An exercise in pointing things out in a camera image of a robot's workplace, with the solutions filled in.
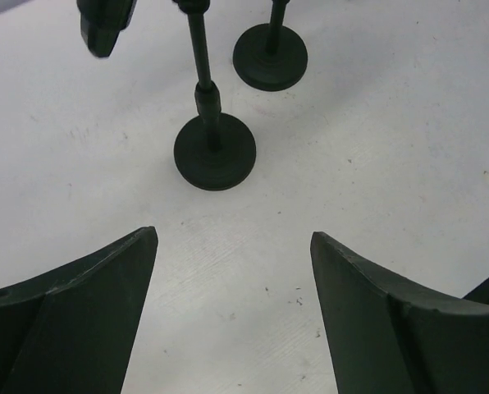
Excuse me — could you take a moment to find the black clip microphone stand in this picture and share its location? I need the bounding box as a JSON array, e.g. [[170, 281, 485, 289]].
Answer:
[[174, 1, 257, 191]]

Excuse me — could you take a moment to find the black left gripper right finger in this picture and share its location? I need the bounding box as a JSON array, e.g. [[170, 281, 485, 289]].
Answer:
[[310, 232, 489, 393]]

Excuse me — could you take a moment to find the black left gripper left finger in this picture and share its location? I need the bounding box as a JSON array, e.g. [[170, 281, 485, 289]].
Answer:
[[0, 227, 158, 393]]

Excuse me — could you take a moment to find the black handheld microphone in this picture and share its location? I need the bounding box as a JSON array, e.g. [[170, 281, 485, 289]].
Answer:
[[76, 0, 137, 58]]

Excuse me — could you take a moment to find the black shock mount stand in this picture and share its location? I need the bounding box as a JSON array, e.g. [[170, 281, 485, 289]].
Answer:
[[232, 0, 308, 92]]

